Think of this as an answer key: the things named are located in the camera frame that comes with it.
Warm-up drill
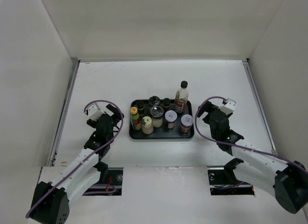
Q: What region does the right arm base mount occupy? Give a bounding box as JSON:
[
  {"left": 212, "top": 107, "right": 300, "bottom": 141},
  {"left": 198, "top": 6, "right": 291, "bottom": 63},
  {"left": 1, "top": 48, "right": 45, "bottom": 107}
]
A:
[{"left": 207, "top": 158, "right": 255, "bottom": 196}]

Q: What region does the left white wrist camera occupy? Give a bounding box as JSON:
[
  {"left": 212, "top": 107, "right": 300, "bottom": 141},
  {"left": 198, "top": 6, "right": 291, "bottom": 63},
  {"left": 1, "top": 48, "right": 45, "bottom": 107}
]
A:
[{"left": 85, "top": 103, "right": 103, "bottom": 121}]

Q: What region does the black-capped pepper jar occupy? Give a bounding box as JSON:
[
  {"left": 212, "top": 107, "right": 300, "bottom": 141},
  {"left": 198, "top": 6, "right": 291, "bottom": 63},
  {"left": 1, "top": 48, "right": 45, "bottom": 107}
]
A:
[{"left": 163, "top": 98, "right": 170, "bottom": 112}]

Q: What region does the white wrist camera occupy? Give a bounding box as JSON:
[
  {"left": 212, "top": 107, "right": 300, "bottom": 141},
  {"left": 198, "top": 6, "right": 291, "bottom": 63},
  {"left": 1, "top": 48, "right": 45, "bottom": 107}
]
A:
[
  {"left": 219, "top": 98, "right": 236, "bottom": 115},
  {"left": 85, "top": 103, "right": 103, "bottom": 121}
]

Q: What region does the small black-capped spice jar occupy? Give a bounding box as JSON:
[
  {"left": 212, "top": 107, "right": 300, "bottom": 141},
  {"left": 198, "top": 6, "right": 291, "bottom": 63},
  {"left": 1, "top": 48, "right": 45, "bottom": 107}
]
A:
[{"left": 136, "top": 100, "right": 145, "bottom": 117}]

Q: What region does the purple cable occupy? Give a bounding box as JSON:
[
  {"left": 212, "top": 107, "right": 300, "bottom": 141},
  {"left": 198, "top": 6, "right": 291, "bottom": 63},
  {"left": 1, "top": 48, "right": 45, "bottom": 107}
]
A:
[
  {"left": 194, "top": 95, "right": 308, "bottom": 190},
  {"left": 26, "top": 100, "right": 125, "bottom": 219}
]

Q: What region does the clear salt grinder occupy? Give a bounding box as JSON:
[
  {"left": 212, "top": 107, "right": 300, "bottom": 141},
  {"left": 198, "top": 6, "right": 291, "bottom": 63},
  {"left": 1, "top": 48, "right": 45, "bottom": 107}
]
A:
[{"left": 151, "top": 106, "right": 164, "bottom": 128}]

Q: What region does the aluminium table edge rail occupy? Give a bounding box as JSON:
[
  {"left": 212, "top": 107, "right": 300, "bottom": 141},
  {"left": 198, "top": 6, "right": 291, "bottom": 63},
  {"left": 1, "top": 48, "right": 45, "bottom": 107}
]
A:
[{"left": 46, "top": 57, "right": 80, "bottom": 166}]

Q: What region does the white-lidded spice jar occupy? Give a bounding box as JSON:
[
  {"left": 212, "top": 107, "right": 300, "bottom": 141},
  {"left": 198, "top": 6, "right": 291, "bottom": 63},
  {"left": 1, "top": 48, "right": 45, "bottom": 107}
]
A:
[{"left": 180, "top": 114, "right": 193, "bottom": 133}]

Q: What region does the red chili sauce bottle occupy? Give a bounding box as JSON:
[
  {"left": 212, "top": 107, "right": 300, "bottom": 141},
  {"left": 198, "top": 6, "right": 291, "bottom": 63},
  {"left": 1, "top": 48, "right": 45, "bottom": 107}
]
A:
[{"left": 130, "top": 106, "right": 142, "bottom": 130}]

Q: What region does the wide black-capped seasoning jar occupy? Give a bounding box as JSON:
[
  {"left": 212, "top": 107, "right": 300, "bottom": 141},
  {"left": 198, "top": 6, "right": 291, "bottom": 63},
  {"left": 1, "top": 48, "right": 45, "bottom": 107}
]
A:
[{"left": 148, "top": 95, "right": 161, "bottom": 108}]

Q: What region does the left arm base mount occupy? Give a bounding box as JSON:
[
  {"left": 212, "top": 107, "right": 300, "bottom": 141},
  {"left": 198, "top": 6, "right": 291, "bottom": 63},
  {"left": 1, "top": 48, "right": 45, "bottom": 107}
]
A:
[{"left": 83, "top": 162, "right": 124, "bottom": 196}]

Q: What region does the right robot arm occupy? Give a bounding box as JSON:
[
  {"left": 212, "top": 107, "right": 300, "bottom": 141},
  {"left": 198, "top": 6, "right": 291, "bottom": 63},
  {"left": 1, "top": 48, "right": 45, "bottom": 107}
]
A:
[{"left": 195, "top": 98, "right": 308, "bottom": 214}]

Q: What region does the small yellow-lidded jar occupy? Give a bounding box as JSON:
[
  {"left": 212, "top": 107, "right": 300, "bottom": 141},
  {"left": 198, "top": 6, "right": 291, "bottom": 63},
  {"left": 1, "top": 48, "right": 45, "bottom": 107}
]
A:
[{"left": 141, "top": 116, "right": 154, "bottom": 135}]

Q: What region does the black plastic tray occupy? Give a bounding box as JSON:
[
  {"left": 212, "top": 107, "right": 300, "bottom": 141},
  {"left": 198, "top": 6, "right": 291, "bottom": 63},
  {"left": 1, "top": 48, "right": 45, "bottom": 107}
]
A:
[{"left": 129, "top": 100, "right": 194, "bottom": 140}]

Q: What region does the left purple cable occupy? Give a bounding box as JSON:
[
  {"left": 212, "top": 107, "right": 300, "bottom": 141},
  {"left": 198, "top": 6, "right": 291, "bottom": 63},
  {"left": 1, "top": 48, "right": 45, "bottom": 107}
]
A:
[{"left": 26, "top": 100, "right": 125, "bottom": 219}]

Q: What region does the tall clear vinegar bottle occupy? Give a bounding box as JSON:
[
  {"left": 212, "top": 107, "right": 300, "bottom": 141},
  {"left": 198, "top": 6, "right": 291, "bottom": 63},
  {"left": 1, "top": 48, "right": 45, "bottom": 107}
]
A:
[{"left": 174, "top": 81, "right": 189, "bottom": 113}]

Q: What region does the white-lidded chili jar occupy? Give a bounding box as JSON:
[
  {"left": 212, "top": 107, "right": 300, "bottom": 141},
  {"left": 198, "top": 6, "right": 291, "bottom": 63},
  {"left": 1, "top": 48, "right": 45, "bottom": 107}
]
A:
[{"left": 165, "top": 110, "right": 178, "bottom": 129}]

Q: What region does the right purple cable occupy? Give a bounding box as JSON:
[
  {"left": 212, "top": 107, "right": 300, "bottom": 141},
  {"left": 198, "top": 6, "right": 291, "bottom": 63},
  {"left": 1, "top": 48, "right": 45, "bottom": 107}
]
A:
[{"left": 194, "top": 95, "right": 308, "bottom": 190}]

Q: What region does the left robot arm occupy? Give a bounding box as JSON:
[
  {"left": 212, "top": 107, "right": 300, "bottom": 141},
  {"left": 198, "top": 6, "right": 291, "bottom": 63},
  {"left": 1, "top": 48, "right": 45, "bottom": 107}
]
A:
[{"left": 26, "top": 100, "right": 124, "bottom": 224}]

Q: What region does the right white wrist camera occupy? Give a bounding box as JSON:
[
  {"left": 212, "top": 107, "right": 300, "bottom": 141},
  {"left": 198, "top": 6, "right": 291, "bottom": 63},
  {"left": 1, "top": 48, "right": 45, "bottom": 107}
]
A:
[{"left": 219, "top": 98, "right": 236, "bottom": 115}]

